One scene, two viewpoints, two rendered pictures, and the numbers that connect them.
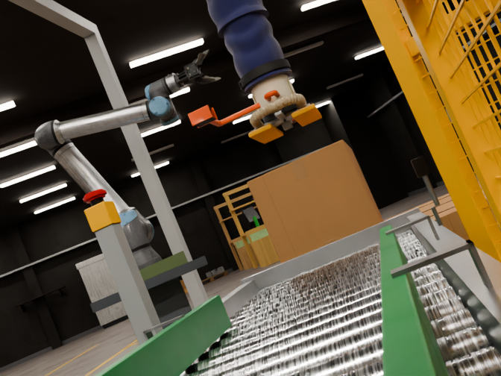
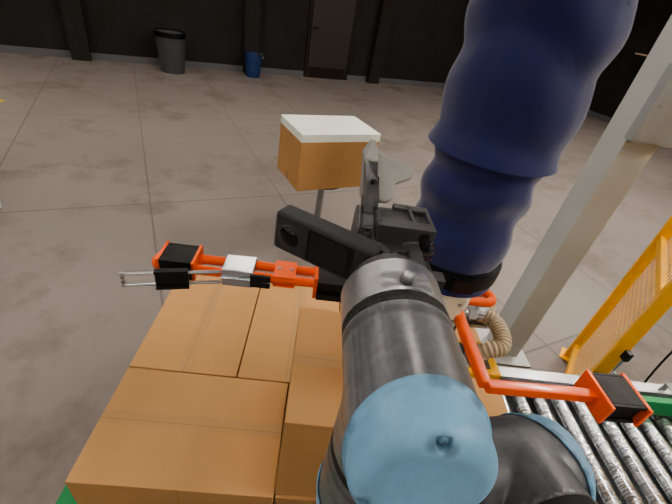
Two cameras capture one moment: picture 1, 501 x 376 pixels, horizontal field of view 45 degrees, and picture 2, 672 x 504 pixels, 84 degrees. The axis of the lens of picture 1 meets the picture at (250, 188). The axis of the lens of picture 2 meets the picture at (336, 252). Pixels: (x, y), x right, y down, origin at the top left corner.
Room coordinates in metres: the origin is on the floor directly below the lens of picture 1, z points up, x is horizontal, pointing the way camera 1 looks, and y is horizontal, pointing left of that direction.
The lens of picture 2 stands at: (2.98, 0.36, 1.80)
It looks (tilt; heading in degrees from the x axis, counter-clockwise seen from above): 35 degrees down; 253
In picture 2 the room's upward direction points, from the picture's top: 11 degrees clockwise
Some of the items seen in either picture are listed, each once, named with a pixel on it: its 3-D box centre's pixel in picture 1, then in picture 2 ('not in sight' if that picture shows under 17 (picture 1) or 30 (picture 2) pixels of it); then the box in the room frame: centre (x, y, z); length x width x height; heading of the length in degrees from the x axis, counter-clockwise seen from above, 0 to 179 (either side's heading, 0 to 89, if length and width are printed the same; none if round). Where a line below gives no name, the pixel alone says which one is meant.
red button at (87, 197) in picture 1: (95, 198); not in sight; (1.73, 0.43, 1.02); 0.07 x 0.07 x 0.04
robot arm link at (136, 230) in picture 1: (127, 231); not in sight; (2.71, 0.59, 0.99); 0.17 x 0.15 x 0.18; 179
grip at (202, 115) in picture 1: (203, 116); (611, 397); (2.29, 0.06, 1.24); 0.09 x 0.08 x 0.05; 80
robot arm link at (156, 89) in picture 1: (159, 91); (406, 398); (2.87, 0.23, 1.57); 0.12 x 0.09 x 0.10; 80
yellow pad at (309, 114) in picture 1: (306, 113); not in sight; (2.52, -0.34, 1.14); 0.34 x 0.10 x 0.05; 170
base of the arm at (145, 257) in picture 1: (138, 259); not in sight; (2.71, 0.59, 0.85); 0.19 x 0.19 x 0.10
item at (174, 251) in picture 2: not in sight; (180, 260); (3.12, -0.36, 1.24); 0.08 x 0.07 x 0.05; 170
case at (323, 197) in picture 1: (323, 207); (381, 406); (2.55, -0.25, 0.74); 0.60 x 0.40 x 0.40; 168
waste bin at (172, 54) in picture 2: not in sight; (171, 51); (4.36, -7.98, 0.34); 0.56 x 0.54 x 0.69; 104
